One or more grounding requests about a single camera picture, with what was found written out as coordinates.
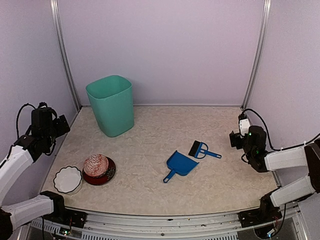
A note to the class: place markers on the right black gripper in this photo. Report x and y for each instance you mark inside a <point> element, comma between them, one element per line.
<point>234,139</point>

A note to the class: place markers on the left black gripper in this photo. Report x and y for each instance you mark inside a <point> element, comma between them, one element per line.
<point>61,130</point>

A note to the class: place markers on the blue hand brush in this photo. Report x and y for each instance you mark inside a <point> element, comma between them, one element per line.
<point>200,150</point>

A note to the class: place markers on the teal plastic waste bin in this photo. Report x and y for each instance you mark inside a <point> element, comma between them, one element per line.
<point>111,99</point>

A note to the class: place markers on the blue plastic dustpan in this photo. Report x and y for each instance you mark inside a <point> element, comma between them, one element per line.
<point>179,164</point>

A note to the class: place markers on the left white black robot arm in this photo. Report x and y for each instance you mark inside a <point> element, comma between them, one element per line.
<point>39,139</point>

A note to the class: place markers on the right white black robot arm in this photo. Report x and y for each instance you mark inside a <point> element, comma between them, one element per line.
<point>253,144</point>

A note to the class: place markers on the red patterned bowl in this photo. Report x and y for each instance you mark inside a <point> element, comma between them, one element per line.
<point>96,165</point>

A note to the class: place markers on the white scalloped dish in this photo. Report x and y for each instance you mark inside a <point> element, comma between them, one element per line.
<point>68,180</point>

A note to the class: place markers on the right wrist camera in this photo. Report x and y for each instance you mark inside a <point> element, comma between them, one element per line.
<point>243,124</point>

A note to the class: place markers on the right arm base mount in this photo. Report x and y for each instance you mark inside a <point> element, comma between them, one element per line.
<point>266,212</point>

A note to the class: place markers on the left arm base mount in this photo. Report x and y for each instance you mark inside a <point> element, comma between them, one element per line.
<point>61,214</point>

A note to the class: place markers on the front aluminium rail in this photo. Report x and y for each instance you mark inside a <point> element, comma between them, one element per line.
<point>221,226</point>

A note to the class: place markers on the left metal corner post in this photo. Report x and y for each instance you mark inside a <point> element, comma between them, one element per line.
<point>63,53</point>

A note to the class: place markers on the metal corner post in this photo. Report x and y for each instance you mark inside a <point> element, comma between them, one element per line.
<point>258,53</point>
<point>63,53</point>

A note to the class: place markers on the right metal corner post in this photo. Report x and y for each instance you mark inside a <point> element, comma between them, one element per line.
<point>258,53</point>

